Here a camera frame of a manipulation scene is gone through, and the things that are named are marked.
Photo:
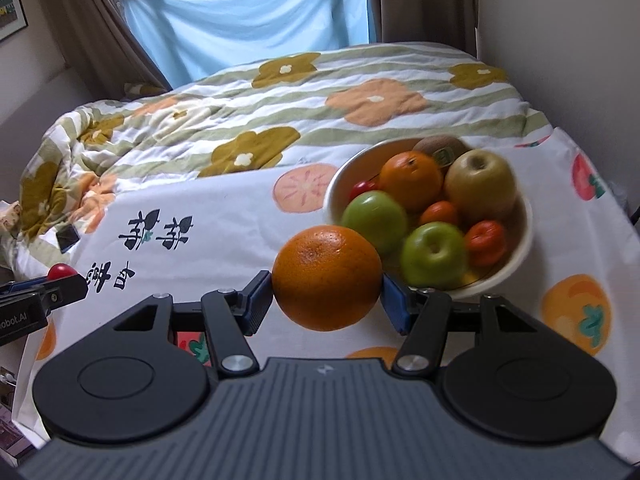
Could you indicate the small mandarin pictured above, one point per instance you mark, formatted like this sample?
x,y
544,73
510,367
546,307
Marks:
x,y
487,242

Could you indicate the cream bowl with yellow print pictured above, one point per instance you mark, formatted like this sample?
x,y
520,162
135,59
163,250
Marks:
x,y
515,255

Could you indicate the pale green apple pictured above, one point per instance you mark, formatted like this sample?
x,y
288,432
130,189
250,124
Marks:
x,y
375,220

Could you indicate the brown curtain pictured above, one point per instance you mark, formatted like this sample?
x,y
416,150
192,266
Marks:
x,y
90,20
420,0

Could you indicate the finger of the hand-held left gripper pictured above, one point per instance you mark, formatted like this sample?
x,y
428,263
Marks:
x,y
67,290
20,286

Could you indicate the brown kiwi with green sticker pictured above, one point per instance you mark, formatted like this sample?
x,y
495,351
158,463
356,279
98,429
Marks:
x,y
440,146

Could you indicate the yellow apple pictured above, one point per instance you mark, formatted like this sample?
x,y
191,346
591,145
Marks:
x,y
480,185

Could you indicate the light blue curtain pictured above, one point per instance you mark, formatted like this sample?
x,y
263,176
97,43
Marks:
x,y
240,25

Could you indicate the black flat object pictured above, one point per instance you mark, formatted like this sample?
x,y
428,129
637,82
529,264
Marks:
x,y
68,238

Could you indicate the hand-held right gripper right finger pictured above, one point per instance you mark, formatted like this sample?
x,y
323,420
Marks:
x,y
395,305

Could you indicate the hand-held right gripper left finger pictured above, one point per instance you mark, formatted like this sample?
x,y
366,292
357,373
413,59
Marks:
x,y
257,305

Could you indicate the large orange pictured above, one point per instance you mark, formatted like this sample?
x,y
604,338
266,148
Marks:
x,y
327,277

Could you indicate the medium orange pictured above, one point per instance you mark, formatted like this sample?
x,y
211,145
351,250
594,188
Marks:
x,y
412,180

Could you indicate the floral striped quilt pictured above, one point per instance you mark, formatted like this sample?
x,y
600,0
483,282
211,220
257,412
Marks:
x,y
225,110

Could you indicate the tiny mandarin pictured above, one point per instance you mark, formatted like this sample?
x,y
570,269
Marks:
x,y
440,214

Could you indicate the white fruit-printed cloth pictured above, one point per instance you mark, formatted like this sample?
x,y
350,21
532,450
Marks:
x,y
225,240

